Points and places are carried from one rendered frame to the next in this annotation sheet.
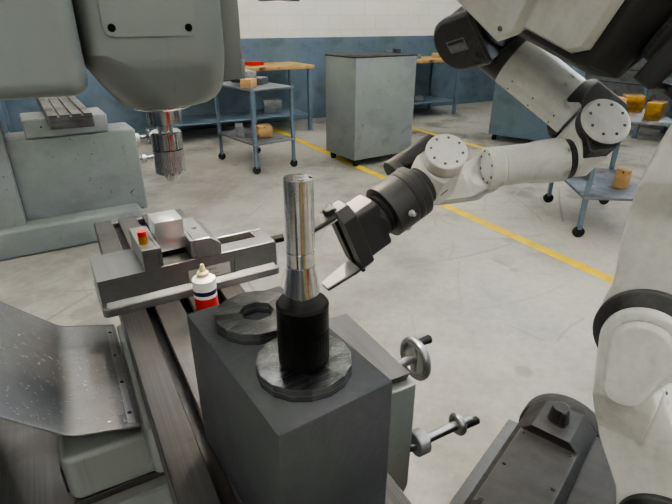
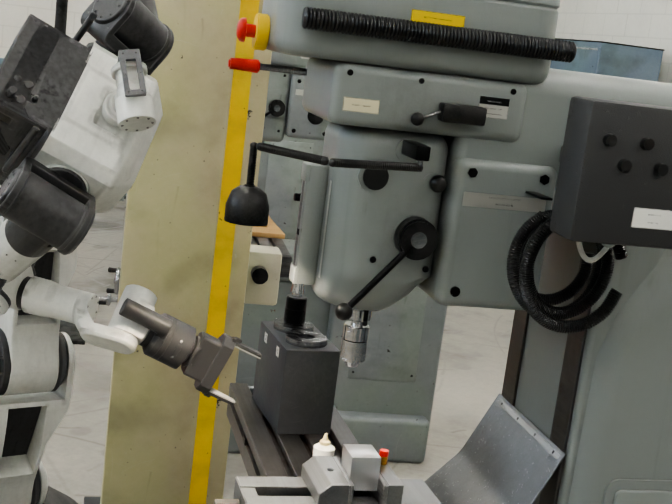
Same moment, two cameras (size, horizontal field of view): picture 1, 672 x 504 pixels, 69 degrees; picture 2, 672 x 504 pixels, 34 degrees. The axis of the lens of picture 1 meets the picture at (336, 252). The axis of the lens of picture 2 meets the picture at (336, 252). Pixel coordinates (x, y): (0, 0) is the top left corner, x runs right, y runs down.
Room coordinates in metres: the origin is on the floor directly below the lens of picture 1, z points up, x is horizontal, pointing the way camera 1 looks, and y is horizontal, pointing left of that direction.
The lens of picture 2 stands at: (2.61, 0.69, 1.76)
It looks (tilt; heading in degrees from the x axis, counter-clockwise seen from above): 11 degrees down; 195
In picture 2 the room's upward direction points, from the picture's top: 7 degrees clockwise
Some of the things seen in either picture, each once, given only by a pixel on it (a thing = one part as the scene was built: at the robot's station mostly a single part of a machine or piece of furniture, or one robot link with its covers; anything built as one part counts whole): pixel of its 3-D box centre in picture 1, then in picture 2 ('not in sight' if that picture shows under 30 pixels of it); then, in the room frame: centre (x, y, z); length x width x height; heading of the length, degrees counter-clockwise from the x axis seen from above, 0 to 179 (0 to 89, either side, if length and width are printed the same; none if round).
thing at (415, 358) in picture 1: (403, 362); not in sight; (1.01, -0.17, 0.64); 0.16 x 0.12 x 0.12; 119
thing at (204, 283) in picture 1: (205, 291); (322, 460); (0.75, 0.23, 0.99); 0.04 x 0.04 x 0.11
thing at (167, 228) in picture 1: (166, 230); (359, 467); (0.89, 0.33, 1.05); 0.06 x 0.05 x 0.06; 31
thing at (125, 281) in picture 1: (186, 254); (338, 499); (0.90, 0.30, 0.99); 0.35 x 0.15 x 0.11; 121
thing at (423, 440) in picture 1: (445, 429); not in sight; (0.90, -0.27, 0.52); 0.22 x 0.06 x 0.06; 119
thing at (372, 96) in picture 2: not in sight; (410, 98); (0.75, 0.30, 1.68); 0.34 x 0.24 x 0.10; 119
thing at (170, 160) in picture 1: (168, 154); (354, 344); (0.77, 0.26, 1.23); 0.05 x 0.05 x 0.06
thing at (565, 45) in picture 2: not in sight; (441, 35); (0.88, 0.37, 1.79); 0.45 x 0.04 x 0.04; 119
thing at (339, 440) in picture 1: (283, 408); (294, 373); (0.41, 0.06, 1.04); 0.22 x 0.12 x 0.20; 34
